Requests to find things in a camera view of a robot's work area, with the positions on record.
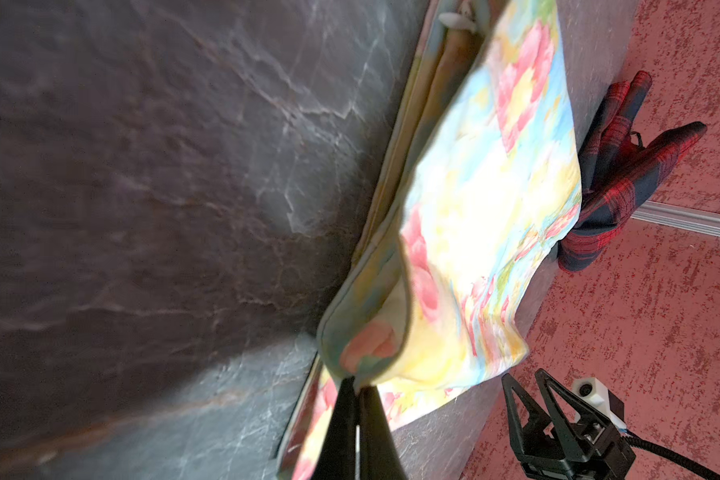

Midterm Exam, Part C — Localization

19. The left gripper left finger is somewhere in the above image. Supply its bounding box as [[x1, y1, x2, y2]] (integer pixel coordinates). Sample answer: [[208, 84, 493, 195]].
[[311, 377, 358, 480]]

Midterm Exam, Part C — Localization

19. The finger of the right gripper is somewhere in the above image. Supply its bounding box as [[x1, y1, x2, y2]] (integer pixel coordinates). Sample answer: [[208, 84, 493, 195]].
[[535, 369, 597, 438], [501, 373, 549, 450]]

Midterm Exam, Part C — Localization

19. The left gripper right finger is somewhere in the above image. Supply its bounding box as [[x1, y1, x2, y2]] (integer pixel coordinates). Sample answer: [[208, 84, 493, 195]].
[[358, 387, 407, 480]]

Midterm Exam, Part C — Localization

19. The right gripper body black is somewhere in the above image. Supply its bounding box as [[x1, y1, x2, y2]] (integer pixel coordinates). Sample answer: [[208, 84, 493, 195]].
[[509, 414, 636, 479]]

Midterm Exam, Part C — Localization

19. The red plaid skirt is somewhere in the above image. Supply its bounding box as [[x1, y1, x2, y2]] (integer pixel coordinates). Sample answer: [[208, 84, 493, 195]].
[[558, 70, 707, 272]]

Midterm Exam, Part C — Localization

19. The pastel floral skirt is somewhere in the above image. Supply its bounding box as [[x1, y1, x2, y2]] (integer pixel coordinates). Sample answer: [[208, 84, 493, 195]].
[[278, 1, 581, 479]]

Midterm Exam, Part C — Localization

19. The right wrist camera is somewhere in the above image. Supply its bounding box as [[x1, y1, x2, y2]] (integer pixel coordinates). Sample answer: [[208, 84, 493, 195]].
[[572, 377, 628, 433]]

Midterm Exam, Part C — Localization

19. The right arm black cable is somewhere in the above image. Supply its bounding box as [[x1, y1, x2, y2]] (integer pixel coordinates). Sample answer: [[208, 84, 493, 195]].
[[623, 431, 720, 480]]

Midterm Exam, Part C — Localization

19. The right aluminium corner post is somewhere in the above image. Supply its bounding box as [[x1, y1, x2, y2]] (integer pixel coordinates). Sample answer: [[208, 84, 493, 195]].
[[632, 201, 720, 238]]

